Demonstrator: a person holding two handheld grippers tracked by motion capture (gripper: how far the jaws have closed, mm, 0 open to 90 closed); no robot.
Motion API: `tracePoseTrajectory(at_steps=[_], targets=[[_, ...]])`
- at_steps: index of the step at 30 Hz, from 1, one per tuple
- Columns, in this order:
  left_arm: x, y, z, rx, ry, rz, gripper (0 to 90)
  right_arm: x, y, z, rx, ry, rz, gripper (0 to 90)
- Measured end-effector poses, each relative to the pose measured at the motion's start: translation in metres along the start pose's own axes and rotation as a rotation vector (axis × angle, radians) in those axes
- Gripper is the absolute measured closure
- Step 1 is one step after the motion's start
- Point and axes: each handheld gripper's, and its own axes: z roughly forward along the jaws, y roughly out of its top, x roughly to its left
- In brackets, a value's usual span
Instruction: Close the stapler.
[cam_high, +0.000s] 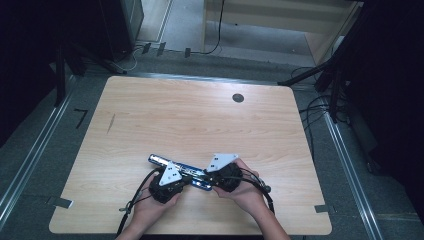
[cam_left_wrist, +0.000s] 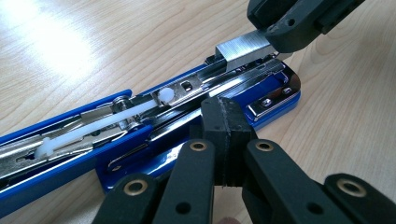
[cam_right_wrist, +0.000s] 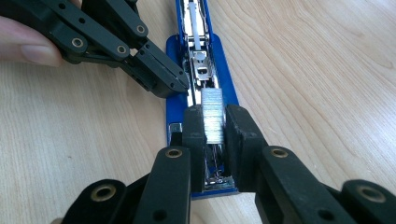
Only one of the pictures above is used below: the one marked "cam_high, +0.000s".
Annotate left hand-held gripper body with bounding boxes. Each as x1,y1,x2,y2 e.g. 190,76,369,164
148,161,188,205

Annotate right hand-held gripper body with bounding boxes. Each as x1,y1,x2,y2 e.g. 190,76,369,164
205,152,245,194

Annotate blue stapler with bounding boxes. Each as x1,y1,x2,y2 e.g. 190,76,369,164
147,153,214,192

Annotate person's left hand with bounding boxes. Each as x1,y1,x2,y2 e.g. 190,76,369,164
132,166,183,224

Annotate person's right hand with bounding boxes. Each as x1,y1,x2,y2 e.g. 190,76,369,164
213,158,268,215

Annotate grey tape piece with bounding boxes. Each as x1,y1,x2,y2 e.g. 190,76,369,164
314,204,335,215
45,195,74,210

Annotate black metal stand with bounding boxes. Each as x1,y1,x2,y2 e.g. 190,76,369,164
277,4,371,125

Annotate black tripod stand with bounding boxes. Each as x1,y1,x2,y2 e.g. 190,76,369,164
49,38,128,108

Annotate light wooden furniture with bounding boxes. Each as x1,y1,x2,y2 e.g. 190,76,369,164
201,0,365,67

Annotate black cabinet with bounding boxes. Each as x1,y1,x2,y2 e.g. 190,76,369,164
94,0,145,63

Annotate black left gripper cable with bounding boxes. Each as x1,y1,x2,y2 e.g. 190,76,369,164
115,167,162,238

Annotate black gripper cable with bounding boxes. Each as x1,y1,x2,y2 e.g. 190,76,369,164
115,167,162,238
239,167,276,215

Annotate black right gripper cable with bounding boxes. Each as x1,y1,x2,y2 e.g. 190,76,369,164
239,167,276,215

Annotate bundle of black floor cables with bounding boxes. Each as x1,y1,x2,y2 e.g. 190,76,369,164
290,65,352,162

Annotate metal floor rail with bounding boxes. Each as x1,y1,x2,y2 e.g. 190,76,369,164
0,75,77,223
320,109,385,240

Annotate white floor cable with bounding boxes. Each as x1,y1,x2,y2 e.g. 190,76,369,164
127,45,148,73

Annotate black hanging cable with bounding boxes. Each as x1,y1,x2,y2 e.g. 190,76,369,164
191,0,226,56

